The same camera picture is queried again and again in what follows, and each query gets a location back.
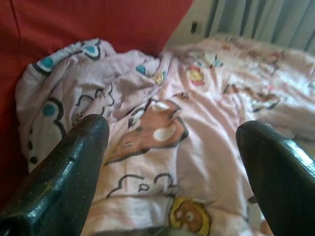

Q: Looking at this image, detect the thick red fabric cushion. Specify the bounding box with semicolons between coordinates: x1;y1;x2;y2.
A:
0;0;194;209

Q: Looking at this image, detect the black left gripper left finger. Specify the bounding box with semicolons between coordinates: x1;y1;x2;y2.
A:
0;114;110;236

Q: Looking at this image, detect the grey pleated curtain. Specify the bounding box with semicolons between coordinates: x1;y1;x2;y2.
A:
206;0;315;50

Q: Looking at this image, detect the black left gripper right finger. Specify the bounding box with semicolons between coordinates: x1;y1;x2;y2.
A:
235;119;315;236

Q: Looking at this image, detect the pink cartoon bear blanket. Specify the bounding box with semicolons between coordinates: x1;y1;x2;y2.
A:
16;35;315;236

